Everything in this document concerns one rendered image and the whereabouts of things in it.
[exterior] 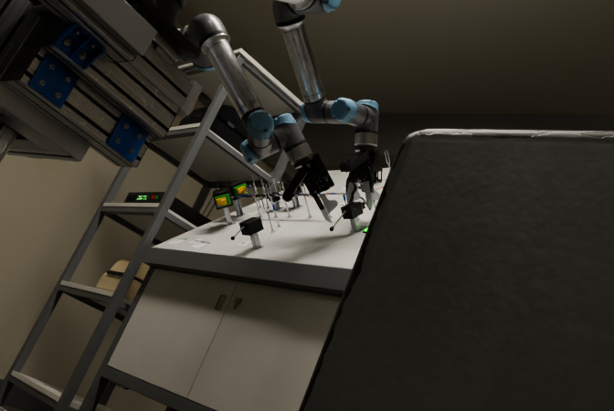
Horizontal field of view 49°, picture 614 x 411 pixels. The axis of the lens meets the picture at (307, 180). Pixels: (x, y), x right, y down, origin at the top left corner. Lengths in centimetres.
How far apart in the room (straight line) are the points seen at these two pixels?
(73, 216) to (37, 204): 25
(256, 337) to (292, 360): 19
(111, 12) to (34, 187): 282
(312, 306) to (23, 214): 259
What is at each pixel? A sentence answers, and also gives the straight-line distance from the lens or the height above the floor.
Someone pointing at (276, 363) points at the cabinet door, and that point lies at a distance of 193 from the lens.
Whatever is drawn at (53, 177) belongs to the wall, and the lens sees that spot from 427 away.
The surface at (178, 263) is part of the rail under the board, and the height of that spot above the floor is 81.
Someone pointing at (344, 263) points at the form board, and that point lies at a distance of 189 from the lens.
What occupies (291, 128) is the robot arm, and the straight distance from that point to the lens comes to 206.
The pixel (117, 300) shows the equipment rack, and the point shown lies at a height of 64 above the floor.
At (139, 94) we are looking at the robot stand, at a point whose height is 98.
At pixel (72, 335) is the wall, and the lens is 453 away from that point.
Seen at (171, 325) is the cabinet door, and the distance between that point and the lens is 241.
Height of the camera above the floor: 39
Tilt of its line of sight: 21 degrees up
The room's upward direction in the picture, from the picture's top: 23 degrees clockwise
